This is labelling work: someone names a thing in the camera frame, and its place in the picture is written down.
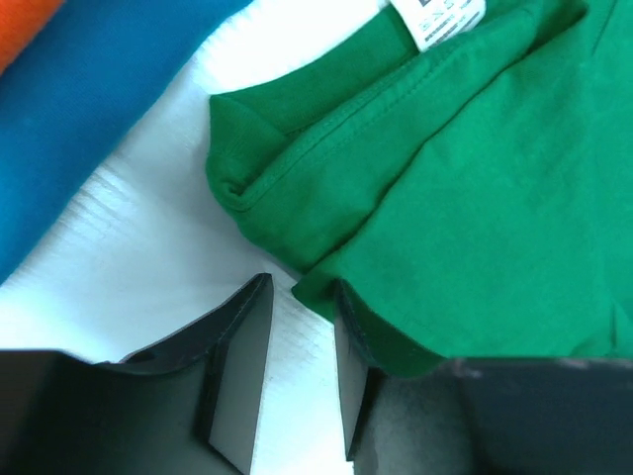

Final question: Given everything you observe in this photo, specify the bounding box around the folded orange t-shirt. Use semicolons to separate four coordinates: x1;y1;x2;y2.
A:
0;0;63;72

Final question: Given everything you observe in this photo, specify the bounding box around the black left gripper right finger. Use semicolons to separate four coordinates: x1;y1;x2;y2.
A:
334;281;475;474

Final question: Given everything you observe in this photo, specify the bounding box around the folded blue t-shirt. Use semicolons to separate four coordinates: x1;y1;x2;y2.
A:
1;0;243;277

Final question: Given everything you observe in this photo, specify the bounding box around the green t-shirt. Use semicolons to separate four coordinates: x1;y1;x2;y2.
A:
207;1;632;377

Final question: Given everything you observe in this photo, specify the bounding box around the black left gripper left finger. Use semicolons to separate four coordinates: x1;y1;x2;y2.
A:
93;273;273;474

